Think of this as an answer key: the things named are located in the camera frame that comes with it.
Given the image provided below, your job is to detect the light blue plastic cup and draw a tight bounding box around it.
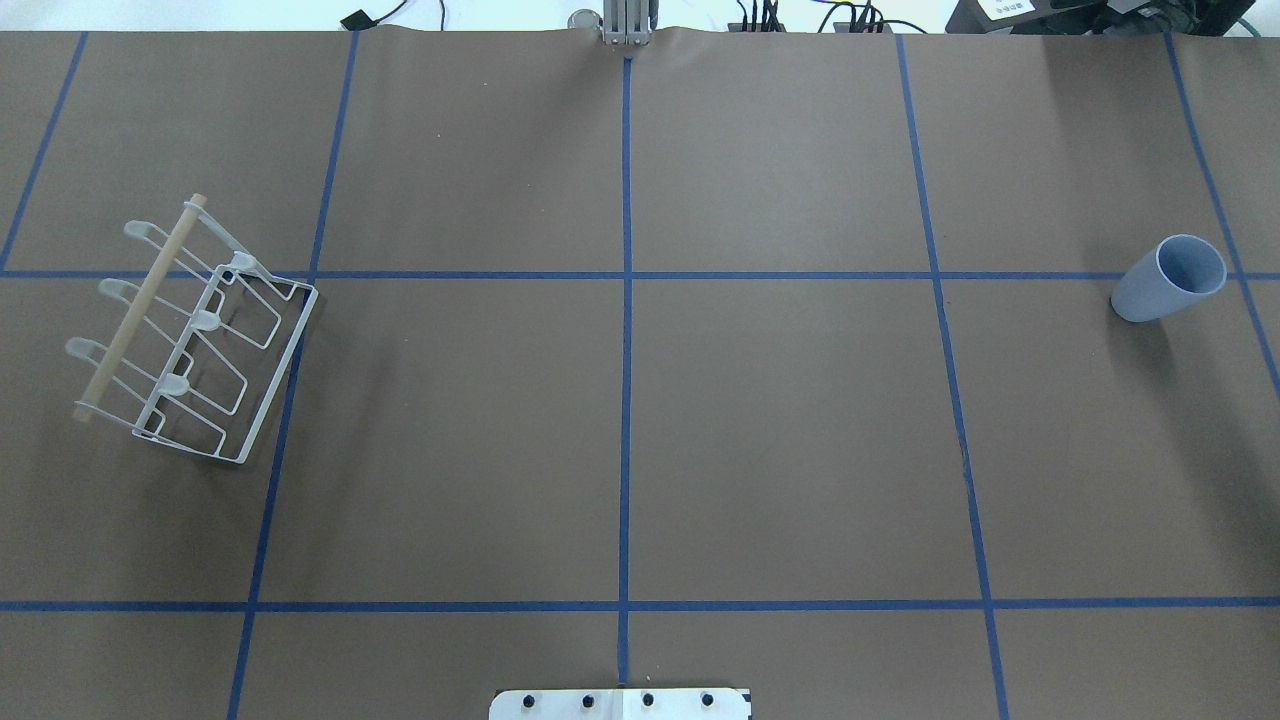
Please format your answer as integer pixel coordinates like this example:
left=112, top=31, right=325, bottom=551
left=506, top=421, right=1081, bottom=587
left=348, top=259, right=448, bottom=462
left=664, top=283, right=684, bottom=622
left=1110, top=234, right=1228, bottom=323

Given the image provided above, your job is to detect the small black adapter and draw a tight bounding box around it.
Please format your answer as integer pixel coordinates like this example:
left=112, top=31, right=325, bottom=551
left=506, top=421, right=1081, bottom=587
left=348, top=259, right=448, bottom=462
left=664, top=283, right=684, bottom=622
left=340, top=10, right=378, bottom=32

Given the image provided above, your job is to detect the black box with label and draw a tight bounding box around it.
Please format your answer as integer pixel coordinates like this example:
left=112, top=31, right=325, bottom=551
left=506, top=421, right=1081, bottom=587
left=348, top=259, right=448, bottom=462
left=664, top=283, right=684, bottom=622
left=943, top=1, right=1108, bottom=36

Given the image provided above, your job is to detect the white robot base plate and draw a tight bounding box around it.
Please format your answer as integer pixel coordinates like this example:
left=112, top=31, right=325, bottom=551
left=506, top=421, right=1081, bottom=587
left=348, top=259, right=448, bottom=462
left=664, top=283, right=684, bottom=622
left=488, top=687, right=754, bottom=719

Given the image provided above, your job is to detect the white wire cup holder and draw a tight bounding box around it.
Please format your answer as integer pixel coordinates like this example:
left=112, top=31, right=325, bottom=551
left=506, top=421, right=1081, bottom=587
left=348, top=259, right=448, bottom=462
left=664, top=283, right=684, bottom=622
left=64, top=193, right=320, bottom=465

